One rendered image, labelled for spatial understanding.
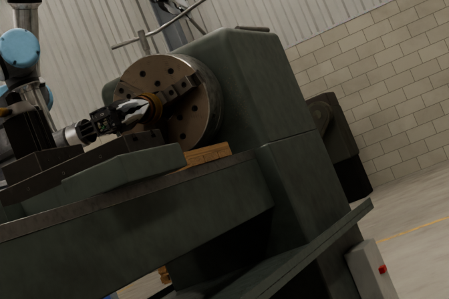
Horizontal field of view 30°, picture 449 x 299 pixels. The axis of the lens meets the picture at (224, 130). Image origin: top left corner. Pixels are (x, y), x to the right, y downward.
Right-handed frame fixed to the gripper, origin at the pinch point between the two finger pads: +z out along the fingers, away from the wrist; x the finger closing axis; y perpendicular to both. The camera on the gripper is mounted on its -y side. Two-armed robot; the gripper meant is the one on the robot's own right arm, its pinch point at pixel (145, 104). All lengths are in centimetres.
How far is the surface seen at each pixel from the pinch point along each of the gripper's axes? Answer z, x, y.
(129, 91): -7.7, 6.7, -8.9
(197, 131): 4.7, -11.3, -15.1
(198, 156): 14.9, -19.7, 13.6
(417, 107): -99, -24, -1007
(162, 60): 2.9, 11.9, -15.1
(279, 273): 27, -53, 22
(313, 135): 17, -24, -80
